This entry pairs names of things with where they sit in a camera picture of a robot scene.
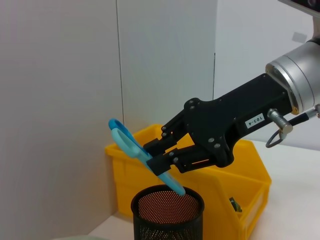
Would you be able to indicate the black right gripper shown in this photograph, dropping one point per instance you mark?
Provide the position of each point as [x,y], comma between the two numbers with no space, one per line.
[225,120]

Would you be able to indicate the blue scissors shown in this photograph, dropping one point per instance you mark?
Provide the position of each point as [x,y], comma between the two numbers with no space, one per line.
[122,140]

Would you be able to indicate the green plastic wrapper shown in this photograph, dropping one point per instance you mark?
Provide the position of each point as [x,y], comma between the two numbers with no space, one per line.
[236,206]

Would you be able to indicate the black mesh pen holder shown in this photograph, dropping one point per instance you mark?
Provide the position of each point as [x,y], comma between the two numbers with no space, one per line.
[162,230]

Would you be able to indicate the yellow plastic bin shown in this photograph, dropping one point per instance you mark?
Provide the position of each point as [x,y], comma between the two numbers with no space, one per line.
[250,175]

